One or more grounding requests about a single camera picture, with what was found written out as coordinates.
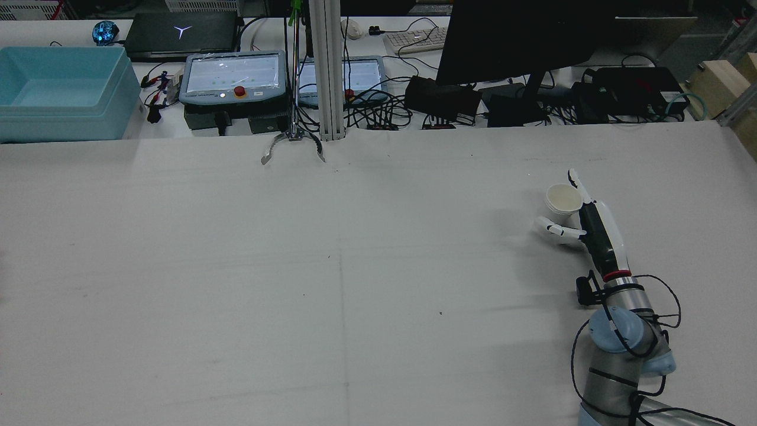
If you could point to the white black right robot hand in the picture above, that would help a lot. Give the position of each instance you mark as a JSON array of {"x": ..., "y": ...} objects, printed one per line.
[{"x": 603, "y": 236}]

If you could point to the white paper cup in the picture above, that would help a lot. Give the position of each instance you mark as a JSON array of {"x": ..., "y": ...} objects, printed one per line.
[{"x": 562, "y": 198}]

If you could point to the black monitor base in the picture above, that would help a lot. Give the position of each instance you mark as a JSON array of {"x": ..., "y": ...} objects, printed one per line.
[{"x": 514, "y": 109}]

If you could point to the black dock box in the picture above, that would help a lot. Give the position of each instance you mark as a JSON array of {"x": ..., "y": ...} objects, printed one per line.
[{"x": 633, "y": 83}]

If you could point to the wooden block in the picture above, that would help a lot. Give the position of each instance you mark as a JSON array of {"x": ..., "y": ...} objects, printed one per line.
[{"x": 718, "y": 89}]

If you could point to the black red usb hub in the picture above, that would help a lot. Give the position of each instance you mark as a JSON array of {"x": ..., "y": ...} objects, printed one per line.
[
  {"x": 439, "y": 126},
  {"x": 382, "y": 126}
]

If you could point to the black pouch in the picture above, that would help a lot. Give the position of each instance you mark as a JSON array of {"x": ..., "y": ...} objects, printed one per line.
[{"x": 440, "y": 97}]

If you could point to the black Huawei monitor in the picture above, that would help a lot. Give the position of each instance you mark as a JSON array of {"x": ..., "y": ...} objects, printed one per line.
[{"x": 508, "y": 41}]

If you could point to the white keyboard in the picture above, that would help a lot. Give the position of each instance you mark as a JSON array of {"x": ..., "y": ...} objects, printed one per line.
[{"x": 417, "y": 40}]

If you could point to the grey teach pendant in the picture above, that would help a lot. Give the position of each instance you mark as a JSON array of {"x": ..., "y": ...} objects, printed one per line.
[
  {"x": 230, "y": 74},
  {"x": 364, "y": 77}
]

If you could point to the small black plug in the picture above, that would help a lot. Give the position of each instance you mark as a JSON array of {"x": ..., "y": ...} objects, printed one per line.
[{"x": 375, "y": 29}]

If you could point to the white computer mouse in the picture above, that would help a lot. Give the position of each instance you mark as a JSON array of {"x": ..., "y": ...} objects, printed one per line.
[{"x": 353, "y": 29}]

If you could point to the curved metal clamp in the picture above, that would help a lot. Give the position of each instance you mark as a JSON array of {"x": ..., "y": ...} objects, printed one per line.
[{"x": 294, "y": 136}]

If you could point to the thin metal rod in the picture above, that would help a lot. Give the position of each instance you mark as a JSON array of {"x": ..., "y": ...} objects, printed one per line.
[{"x": 295, "y": 89}]

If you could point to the black power adapter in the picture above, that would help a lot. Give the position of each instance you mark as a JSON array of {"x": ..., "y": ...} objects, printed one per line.
[{"x": 207, "y": 118}]

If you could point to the red black clip leads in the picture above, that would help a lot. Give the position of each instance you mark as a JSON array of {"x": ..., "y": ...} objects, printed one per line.
[{"x": 157, "y": 94}]

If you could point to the black laptop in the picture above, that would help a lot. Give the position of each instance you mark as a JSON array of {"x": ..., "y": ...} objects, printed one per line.
[{"x": 177, "y": 35}]

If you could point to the blue round device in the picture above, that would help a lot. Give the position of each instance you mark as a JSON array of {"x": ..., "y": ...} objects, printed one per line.
[{"x": 105, "y": 32}]

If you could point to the light blue plastic bin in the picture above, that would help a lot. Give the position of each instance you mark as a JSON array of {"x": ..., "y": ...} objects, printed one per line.
[{"x": 71, "y": 118}]

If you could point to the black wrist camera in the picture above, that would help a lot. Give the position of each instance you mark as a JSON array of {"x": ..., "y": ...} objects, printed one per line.
[{"x": 585, "y": 293}]

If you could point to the aluminium frame bar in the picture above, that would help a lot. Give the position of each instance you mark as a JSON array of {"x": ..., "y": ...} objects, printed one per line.
[{"x": 739, "y": 106}]

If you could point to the aluminium profile post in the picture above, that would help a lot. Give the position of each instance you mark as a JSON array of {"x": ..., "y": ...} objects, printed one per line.
[{"x": 328, "y": 71}]

